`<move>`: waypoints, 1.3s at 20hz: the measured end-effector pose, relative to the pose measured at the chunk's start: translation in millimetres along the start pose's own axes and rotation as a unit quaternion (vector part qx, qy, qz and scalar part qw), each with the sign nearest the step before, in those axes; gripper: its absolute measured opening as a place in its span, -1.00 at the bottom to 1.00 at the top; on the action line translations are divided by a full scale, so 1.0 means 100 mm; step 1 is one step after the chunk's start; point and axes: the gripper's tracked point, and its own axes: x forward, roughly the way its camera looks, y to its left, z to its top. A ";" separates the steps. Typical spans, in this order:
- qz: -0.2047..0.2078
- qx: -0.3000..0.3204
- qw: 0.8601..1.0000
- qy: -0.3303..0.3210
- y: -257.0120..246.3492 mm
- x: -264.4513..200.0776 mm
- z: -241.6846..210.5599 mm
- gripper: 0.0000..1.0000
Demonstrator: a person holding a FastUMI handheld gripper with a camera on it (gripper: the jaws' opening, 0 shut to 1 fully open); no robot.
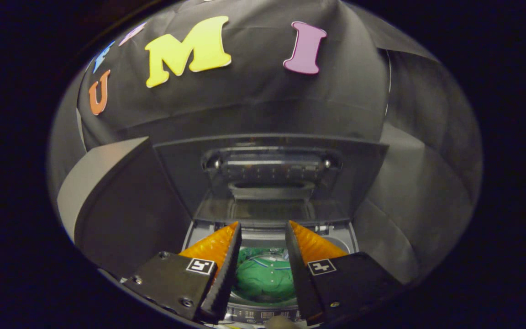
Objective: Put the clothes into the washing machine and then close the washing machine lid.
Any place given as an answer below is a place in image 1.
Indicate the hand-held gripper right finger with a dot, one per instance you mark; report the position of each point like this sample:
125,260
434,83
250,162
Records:
297,274

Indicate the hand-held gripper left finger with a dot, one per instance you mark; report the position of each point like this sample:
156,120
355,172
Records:
226,274

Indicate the grey cabinet with dark top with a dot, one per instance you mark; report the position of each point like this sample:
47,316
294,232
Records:
126,205

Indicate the green polo shirt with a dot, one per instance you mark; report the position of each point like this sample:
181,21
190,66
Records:
265,278

